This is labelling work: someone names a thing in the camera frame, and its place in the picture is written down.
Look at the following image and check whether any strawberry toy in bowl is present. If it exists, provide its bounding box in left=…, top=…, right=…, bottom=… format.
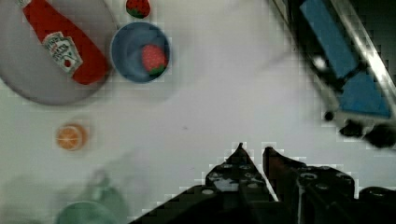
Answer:
left=142, top=45, right=168, bottom=76

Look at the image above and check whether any blue bowl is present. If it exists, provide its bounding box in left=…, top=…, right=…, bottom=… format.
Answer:
left=110, top=22, right=171, bottom=83

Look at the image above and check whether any red plush ketchup bottle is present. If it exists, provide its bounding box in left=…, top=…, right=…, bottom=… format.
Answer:
left=15, top=0, right=108, bottom=85

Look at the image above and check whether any strawberry toy on table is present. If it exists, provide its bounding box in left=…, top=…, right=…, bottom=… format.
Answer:
left=125, top=0, right=151, bottom=19

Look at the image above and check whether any green measuring cup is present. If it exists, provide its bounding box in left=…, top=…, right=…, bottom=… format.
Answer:
left=53, top=170, right=128, bottom=224

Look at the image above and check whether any grey round plate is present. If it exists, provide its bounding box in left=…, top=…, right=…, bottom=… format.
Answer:
left=0, top=0, right=117, bottom=105

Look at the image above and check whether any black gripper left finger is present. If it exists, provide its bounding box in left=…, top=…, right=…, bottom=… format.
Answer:
left=129, top=145, right=280, bottom=224

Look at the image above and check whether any orange slice toy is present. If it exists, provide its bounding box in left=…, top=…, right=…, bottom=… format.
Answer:
left=55, top=123, right=88, bottom=151

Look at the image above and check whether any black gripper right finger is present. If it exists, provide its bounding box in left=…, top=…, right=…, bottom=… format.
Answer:
left=262, top=147, right=396, bottom=224

